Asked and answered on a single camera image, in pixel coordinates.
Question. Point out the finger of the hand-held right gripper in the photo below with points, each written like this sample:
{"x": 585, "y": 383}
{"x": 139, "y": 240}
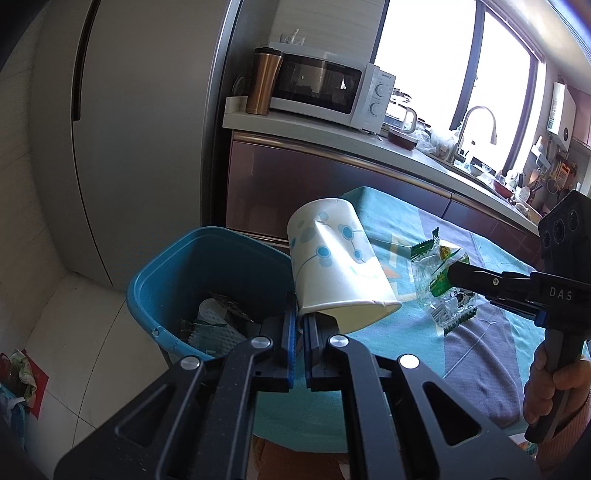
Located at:
{"x": 489, "y": 284}
{"x": 521, "y": 309}

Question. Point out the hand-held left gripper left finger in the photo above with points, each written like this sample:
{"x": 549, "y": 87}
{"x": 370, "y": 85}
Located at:
{"x": 290, "y": 341}

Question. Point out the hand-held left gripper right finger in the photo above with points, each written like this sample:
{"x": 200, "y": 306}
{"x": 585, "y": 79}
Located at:
{"x": 308, "y": 346}

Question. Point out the green clear candy wrapper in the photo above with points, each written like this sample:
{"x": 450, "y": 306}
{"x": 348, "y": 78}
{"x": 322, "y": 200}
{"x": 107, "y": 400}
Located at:
{"x": 438, "y": 277}

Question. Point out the blue dotted paper cup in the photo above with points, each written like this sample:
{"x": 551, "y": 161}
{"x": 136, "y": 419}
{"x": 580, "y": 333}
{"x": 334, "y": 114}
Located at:
{"x": 332, "y": 277}

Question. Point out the blue plastic bin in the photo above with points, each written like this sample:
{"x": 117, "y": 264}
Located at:
{"x": 184, "y": 267}

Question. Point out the person's right forearm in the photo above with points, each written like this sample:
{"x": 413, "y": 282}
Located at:
{"x": 572, "y": 438}

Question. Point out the person's right hand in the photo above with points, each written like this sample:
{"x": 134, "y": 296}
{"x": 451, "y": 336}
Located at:
{"x": 538, "y": 397}

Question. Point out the printed teal tablecloth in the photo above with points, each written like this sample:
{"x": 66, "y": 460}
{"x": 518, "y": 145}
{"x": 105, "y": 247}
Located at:
{"x": 461, "y": 369}

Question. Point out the person's pink clothing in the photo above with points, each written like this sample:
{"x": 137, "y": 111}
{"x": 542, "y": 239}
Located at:
{"x": 295, "y": 461}

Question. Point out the steel kitchen faucet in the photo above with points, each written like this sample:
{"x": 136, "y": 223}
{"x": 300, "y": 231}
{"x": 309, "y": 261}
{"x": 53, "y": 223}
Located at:
{"x": 461, "y": 138}

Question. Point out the clear plastic bag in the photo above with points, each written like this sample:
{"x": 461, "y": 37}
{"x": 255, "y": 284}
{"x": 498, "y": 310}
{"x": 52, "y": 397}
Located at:
{"x": 434, "y": 143}

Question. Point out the kitchen counter with cabinets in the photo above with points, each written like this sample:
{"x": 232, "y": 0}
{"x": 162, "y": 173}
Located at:
{"x": 300, "y": 184}

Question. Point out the dark red bowl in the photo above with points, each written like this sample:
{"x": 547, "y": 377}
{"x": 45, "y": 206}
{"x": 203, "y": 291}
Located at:
{"x": 401, "y": 139}

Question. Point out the white water heater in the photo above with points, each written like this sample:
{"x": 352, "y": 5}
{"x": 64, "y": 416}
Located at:
{"x": 561, "y": 115}

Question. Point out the glass electric kettle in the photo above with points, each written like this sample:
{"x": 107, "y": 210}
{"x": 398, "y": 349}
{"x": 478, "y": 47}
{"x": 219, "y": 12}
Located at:
{"x": 399, "y": 113}

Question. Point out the kitchen window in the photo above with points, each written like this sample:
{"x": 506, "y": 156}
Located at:
{"x": 425, "y": 69}

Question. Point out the grey refrigerator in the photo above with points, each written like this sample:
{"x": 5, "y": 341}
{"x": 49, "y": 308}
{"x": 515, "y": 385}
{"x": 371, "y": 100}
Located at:
{"x": 138, "y": 138}

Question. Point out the white microwave oven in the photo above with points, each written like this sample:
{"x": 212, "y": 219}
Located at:
{"x": 318, "y": 87}

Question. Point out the copper travel tumbler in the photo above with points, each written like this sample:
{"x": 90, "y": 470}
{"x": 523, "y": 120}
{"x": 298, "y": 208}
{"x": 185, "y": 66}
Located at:
{"x": 263, "y": 83}

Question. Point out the red packaging pile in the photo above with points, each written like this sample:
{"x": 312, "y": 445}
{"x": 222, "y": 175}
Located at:
{"x": 32, "y": 383}

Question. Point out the white items on microwave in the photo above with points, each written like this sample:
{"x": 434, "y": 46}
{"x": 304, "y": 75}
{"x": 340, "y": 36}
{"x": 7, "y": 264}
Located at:
{"x": 292, "y": 38}

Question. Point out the wall utensil rack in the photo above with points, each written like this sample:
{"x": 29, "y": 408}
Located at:
{"x": 554, "y": 166}

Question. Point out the pink wall cabinet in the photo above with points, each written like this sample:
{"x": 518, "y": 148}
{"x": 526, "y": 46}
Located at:
{"x": 582, "y": 120}

